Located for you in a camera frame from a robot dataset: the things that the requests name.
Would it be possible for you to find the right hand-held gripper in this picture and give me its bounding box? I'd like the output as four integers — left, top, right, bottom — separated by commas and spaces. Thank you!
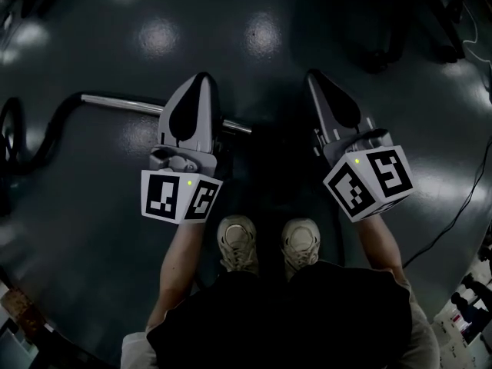
305, 69, 414, 224

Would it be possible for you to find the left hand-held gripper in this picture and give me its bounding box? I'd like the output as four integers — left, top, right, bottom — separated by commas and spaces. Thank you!
141, 71, 225, 225

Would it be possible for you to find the silver metal vacuum wand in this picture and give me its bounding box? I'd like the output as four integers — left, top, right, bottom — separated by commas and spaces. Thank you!
81, 94, 253, 135

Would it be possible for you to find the person's left forearm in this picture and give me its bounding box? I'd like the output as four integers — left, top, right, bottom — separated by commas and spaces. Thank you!
145, 216, 207, 334

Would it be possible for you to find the person's right forearm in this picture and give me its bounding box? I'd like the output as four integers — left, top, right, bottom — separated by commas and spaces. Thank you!
357, 208, 405, 281

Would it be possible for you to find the black chair base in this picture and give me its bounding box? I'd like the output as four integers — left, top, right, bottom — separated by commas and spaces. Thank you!
359, 0, 467, 75

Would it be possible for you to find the person's beige right shoe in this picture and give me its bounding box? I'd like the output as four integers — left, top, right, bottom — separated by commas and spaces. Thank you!
281, 218, 321, 282

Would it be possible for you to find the person's beige shoe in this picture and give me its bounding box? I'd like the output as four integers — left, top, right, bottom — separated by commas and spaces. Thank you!
281, 218, 321, 282
216, 214, 259, 275

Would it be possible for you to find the person's beige left shoe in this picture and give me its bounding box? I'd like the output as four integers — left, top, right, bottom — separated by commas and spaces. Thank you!
216, 214, 259, 275

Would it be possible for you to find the person's black clothing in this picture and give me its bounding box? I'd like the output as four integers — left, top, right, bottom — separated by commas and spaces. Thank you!
145, 260, 414, 369

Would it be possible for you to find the person's grey right sleeve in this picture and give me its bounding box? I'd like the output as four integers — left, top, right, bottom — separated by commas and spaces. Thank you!
401, 277, 441, 369

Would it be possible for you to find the person's grey sleeve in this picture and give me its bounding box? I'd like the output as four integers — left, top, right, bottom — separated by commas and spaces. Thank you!
401, 277, 441, 369
121, 329, 159, 369

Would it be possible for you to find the cluttered white equipment shelf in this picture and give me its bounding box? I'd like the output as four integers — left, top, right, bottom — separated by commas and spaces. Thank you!
432, 221, 492, 369

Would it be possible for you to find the person's grey left sleeve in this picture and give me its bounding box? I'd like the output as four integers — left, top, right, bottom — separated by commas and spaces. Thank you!
121, 329, 159, 369

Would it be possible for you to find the rusty brown metal block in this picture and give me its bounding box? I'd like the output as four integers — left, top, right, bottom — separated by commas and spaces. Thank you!
0, 285, 53, 346

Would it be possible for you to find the black vacuum hose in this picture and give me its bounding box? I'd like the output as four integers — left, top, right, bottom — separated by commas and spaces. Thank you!
0, 92, 85, 217

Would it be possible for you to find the thin black cable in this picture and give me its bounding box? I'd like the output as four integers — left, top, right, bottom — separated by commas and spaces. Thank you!
401, 138, 492, 269

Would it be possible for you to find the thin white cable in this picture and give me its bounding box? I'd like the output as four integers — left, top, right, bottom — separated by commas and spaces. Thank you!
459, 0, 492, 105

